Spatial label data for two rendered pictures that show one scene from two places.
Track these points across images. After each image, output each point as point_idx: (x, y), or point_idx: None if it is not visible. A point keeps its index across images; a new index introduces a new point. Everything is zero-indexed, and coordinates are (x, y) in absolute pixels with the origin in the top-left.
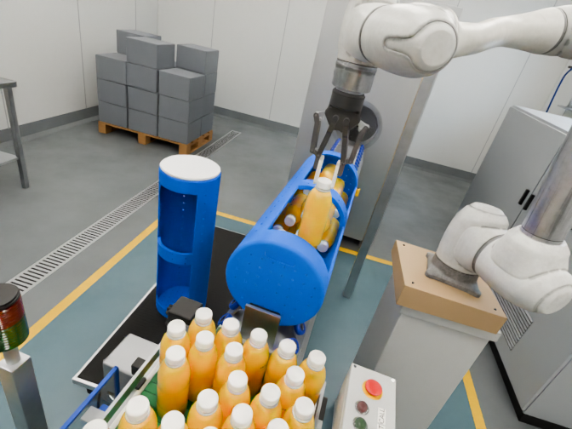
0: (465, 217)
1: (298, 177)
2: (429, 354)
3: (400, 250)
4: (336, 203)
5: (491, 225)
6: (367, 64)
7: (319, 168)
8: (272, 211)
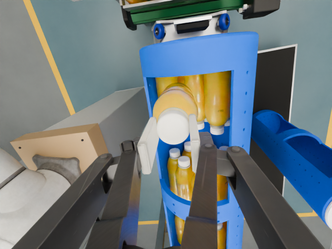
0: (20, 223)
1: (235, 226)
2: (82, 118)
3: None
4: (174, 197)
5: None
6: None
7: (190, 129)
8: (241, 128)
